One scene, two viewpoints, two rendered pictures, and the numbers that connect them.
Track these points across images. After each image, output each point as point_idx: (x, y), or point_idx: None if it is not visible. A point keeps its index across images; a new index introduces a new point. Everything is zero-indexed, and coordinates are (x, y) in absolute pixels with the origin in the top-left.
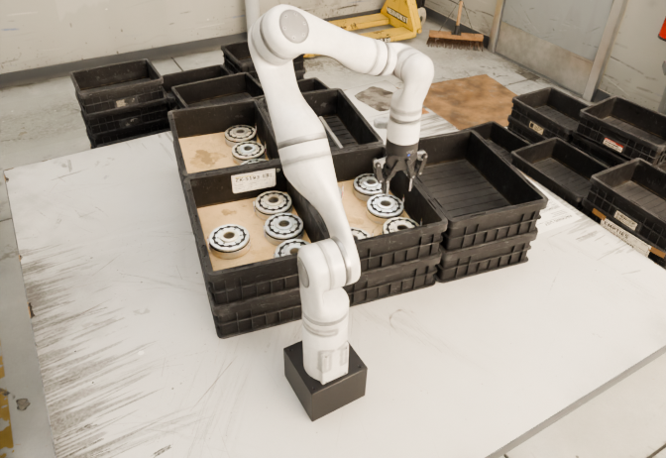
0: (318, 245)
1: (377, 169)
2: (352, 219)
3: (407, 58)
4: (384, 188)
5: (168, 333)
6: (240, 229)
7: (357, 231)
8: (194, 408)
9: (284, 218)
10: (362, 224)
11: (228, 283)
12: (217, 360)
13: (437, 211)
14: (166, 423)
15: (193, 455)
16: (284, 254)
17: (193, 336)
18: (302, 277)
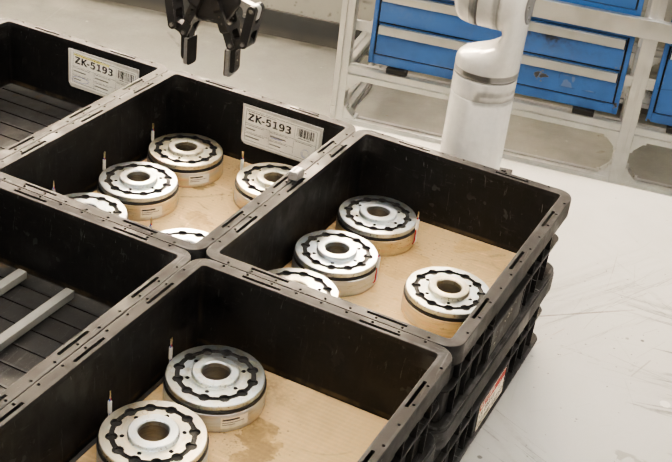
0: None
1: (262, 13)
2: (198, 224)
3: None
4: (239, 58)
5: (604, 400)
6: (415, 290)
7: (249, 181)
8: (626, 308)
9: (324, 251)
10: (198, 211)
11: (532, 217)
12: (557, 329)
13: (158, 80)
14: (671, 317)
15: (655, 279)
16: (396, 220)
17: (568, 372)
18: (533, 6)
